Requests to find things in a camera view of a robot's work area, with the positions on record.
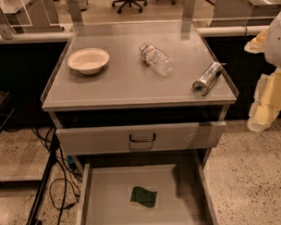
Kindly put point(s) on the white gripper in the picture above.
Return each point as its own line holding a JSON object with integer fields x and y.
{"x": 277, "y": 46}

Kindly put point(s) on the green yellow sponge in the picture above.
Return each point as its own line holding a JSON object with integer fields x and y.
{"x": 143, "y": 197}

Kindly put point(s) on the grey top drawer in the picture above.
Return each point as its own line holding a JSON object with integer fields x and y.
{"x": 169, "y": 136}

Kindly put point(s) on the grey drawer cabinet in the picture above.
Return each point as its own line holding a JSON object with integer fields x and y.
{"x": 126, "y": 91}

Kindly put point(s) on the open grey middle drawer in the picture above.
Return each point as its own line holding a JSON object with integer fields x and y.
{"x": 169, "y": 194}

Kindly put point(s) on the silver drink can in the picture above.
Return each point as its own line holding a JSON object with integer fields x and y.
{"x": 206, "y": 82}

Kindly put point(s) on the glass barrier with posts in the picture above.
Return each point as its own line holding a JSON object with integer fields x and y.
{"x": 29, "y": 16}

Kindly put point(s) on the clear plastic water bottle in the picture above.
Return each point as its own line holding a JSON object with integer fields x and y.
{"x": 156, "y": 59}

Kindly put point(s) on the white paper bowl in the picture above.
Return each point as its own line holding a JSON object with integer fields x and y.
{"x": 88, "y": 61}

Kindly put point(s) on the black stand leg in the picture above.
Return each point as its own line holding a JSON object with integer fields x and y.
{"x": 36, "y": 205}

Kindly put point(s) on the black drawer handle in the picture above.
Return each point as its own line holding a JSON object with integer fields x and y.
{"x": 143, "y": 138}

